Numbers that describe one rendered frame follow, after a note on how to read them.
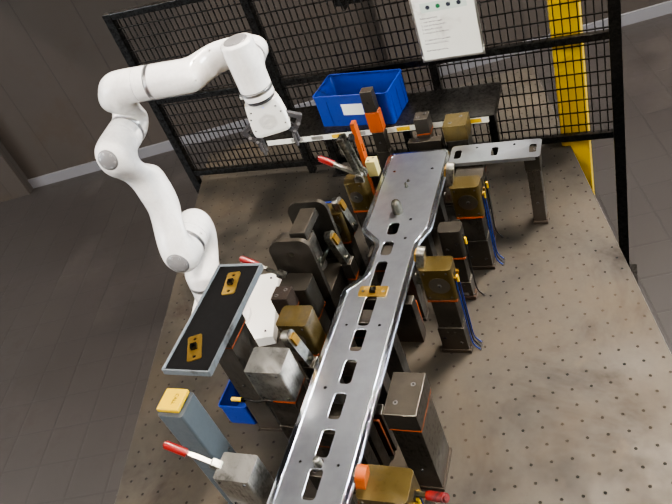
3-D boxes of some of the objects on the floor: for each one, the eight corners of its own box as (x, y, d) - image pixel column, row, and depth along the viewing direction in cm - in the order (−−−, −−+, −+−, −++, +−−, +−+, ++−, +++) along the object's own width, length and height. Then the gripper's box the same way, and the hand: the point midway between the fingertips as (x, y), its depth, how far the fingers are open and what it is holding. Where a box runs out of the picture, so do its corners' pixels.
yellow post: (609, 280, 295) (574, -275, 170) (565, 281, 302) (501, -252, 177) (608, 251, 307) (576, -286, 182) (567, 253, 314) (508, -264, 190)
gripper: (290, 76, 175) (312, 131, 186) (228, 96, 178) (253, 149, 189) (290, 90, 170) (312, 146, 181) (226, 110, 173) (252, 164, 184)
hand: (281, 145), depth 184 cm, fingers open, 8 cm apart
